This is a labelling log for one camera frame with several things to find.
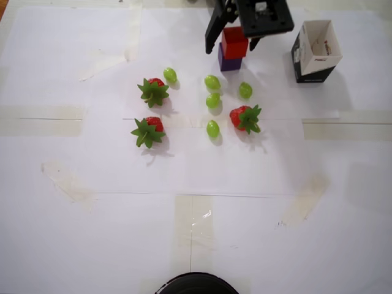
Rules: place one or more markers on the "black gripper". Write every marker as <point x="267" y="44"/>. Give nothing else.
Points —
<point x="215" y="30"/>

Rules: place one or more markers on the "red wooden cube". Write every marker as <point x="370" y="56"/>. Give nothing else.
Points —
<point x="234" y="43"/>

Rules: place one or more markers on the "purple wooden cube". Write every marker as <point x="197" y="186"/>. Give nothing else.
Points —
<point x="229" y="65"/>

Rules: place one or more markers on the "green plastic grape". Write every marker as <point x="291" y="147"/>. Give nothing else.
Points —
<point x="246" y="91"/>
<point x="170" y="74"/>
<point x="212" y="128"/>
<point x="212" y="82"/>
<point x="211" y="100"/>

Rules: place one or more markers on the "red plastic strawberry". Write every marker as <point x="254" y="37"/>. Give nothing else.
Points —
<point x="237" y="118"/>
<point x="145" y="133"/>
<point x="153" y="92"/>

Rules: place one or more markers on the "white black cardboard box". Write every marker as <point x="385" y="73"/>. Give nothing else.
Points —
<point x="312" y="73"/>

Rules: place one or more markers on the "clear tape strip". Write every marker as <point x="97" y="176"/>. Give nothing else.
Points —
<point x="303" y="202"/>
<point x="46" y="125"/>
<point x="133" y="36"/>
<point x="101" y="64"/>
<point x="352" y="131"/>
<point x="70" y="186"/>
<point x="183" y="220"/>

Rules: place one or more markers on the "black round object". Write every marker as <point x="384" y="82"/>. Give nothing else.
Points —
<point x="196" y="284"/>

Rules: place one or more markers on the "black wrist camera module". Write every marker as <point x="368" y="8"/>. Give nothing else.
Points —
<point x="275" y="27"/>

